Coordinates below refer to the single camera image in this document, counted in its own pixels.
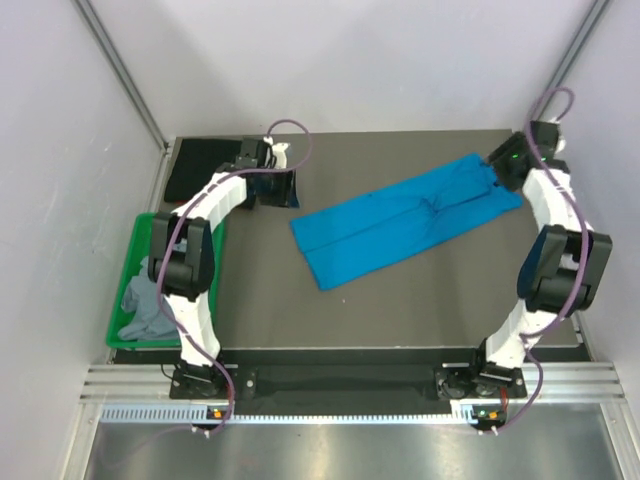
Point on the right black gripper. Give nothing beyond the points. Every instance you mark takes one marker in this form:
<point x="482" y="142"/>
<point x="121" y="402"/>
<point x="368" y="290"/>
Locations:
<point x="508" y="145"/>

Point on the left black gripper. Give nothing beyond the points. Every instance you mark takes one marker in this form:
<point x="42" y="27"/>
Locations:
<point x="287" y="189"/>

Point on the blue t shirt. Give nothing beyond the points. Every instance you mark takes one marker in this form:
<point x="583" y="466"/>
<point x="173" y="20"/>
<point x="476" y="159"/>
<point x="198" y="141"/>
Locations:
<point x="389" y="225"/>

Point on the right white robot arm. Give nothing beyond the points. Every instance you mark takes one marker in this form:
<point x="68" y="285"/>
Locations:
<point x="562" y="271"/>

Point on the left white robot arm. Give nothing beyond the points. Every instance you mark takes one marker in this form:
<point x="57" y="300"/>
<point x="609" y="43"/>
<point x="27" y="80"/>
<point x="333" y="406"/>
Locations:
<point x="226" y="191"/>

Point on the folded black t shirt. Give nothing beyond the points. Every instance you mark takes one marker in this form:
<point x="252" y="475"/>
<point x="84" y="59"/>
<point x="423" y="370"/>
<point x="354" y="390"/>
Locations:
<point x="196" y="162"/>

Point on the green plastic bin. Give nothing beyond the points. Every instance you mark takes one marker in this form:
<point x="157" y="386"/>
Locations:
<point x="189" y="278"/>

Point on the grey t shirt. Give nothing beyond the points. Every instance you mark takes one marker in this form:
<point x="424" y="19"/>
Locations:
<point x="149" y="323"/>

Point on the left aluminium frame post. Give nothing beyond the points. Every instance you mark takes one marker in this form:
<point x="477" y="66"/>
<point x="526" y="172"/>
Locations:
<point x="99" y="32"/>

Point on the aluminium frame post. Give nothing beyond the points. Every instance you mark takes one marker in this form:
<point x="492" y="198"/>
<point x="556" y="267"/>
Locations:
<point x="569" y="57"/>
<point x="99" y="32"/>

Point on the right aluminium frame post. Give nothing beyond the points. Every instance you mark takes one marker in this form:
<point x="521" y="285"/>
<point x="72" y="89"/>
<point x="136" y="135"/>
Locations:
<point x="569" y="57"/>

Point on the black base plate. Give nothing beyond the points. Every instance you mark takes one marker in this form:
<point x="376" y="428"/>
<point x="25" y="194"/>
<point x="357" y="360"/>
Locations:
<point x="288" y="388"/>

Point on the slotted cable duct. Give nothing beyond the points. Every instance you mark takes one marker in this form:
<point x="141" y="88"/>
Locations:
<point x="202" y="414"/>

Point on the aluminium front rail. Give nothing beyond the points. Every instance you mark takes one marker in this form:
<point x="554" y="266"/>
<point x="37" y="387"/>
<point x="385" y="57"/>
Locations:
<point x="125" y="383"/>

